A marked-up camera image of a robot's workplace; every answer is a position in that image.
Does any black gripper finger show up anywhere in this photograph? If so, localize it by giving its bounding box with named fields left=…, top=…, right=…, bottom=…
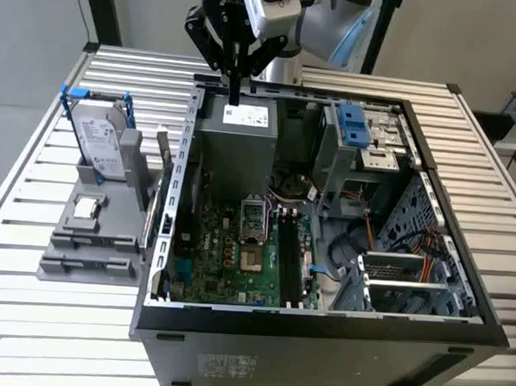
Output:
left=180, top=6, right=241, bottom=106
left=234, top=34, right=290, bottom=109

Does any black RAM slot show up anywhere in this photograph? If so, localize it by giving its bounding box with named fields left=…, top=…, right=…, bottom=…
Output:
left=276, top=209, right=295, bottom=307
left=287, top=212, right=307, bottom=308

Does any grey power supply unit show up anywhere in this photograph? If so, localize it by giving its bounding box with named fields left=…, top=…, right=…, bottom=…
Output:
left=191, top=92, right=281, bottom=204

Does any blue drive latch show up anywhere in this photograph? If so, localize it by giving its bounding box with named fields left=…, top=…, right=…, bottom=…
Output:
left=335, top=100, right=373, bottom=150

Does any blue disk carrier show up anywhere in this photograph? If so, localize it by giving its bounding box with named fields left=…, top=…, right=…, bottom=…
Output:
left=54, top=82, right=135, bottom=187

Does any metal socket cover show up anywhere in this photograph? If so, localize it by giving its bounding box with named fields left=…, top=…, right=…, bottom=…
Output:
left=239, top=194, right=270, bottom=243

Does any silver hard disk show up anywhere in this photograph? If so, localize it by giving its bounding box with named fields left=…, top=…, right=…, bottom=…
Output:
left=66, top=98, right=130, bottom=180

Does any thin locking lever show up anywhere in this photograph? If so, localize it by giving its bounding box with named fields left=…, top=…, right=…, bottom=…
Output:
left=262, top=193, right=271, bottom=242

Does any grey parts rack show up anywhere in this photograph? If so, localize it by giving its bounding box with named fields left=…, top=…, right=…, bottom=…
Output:
left=35, top=124, right=167, bottom=288

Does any CPU socket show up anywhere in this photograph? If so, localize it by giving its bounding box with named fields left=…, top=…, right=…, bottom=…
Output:
left=239, top=242, right=265, bottom=275

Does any silver CPU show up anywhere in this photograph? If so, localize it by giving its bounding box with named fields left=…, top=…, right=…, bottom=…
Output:
left=73, top=197, right=96, bottom=218

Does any green motherboard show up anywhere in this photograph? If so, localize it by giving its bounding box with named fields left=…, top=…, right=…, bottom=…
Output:
left=168, top=196, right=328, bottom=310

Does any black open PC case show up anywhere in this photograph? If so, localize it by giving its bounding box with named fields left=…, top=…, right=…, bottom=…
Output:
left=125, top=69, right=516, bottom=386

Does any black upright post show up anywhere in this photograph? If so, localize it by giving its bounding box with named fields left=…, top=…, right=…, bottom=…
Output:
left=78, top=0, right=124, bottom=47
left=360, top=0, right=403, bottom=77

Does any graphics card with bracket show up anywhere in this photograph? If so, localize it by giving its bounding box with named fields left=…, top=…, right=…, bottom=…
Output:
left=144, top=124, right=176, bottom=252

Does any thin orange wire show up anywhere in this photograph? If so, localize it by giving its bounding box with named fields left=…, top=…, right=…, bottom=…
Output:
left=360, top=209, right=376, bottom=252

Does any flat blue cable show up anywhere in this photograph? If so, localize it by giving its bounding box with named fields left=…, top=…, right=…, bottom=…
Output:
left=309, top=263, right=340, bottom=277

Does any red yellow wire bundle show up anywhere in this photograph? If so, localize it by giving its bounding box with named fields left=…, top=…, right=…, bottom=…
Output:
left=417, top=226, right=442, bottom=285

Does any silver disk bay frame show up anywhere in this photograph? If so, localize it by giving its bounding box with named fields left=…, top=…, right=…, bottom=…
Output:
left=354, top=250, right=454, bottom=317

